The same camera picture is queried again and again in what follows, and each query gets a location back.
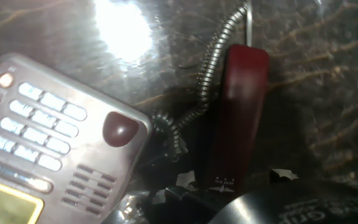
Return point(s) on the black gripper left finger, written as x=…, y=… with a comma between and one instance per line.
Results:
x=182, y=205

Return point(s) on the maroon telephone base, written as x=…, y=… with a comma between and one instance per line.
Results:
x=82, y=146

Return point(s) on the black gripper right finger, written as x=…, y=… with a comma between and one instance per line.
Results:
x=306, y=205

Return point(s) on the maroon telephone handset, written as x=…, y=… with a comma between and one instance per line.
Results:
x=241, y=118

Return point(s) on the dark marble pattern mat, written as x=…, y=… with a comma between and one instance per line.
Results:
x=322, y=93

